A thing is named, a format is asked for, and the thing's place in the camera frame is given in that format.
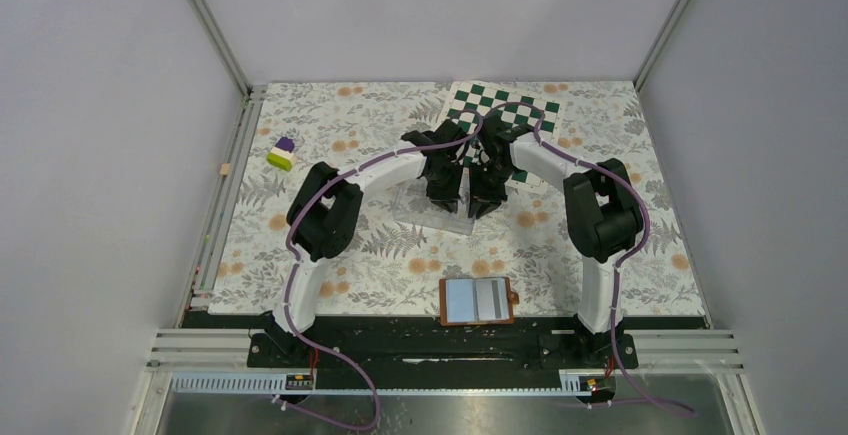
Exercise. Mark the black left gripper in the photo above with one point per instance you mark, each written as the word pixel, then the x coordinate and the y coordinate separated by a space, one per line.
pixel 448 198

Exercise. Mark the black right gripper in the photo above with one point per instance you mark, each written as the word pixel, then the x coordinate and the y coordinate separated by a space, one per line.
pixel 492 199

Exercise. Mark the clear plastic card box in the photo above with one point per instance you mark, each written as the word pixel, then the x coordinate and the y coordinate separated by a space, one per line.
pixel 411 206

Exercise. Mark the silver VIP credit card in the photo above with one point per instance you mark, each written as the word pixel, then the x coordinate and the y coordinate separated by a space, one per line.
pixel 491 300

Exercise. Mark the brown leather card holder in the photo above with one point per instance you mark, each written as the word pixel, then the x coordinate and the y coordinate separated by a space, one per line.
pixel 457 304

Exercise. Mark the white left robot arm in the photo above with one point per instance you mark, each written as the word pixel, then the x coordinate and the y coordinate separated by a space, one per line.
pixel 323 216

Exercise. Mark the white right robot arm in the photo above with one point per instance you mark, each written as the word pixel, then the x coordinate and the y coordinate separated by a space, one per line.
pixel 603 213

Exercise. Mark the floral patterned table mat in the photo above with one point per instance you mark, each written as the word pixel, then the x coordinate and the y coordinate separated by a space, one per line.
pixel 392 268

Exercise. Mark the green white checkerboard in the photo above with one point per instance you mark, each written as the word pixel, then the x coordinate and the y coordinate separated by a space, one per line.
pixel 482 96

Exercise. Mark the purple white green block stack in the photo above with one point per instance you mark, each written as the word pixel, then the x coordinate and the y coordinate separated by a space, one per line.
pixel 281 155

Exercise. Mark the white slotted cable duct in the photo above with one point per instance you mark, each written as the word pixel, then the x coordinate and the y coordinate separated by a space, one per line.
pixel 425 382

